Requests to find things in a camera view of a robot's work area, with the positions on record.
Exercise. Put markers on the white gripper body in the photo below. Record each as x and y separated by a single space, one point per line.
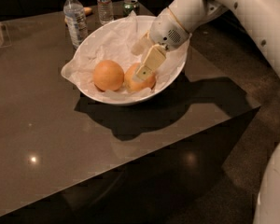
167 31

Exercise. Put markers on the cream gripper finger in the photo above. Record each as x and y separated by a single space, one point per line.
152 59
142 44

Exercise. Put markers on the orange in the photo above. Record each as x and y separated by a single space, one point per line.
132 85
108 75

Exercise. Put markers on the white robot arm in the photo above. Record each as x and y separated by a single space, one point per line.
261 20

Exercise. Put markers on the white ceramic bowl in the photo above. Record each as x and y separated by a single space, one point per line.
174 69

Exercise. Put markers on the white paper liner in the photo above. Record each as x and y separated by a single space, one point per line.
115 44

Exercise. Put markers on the green soda can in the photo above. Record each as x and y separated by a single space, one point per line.
129 6

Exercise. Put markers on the rear clear water bottle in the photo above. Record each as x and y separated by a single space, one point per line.
105 11

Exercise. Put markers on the white-capped water bottle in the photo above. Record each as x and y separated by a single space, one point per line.
75 18

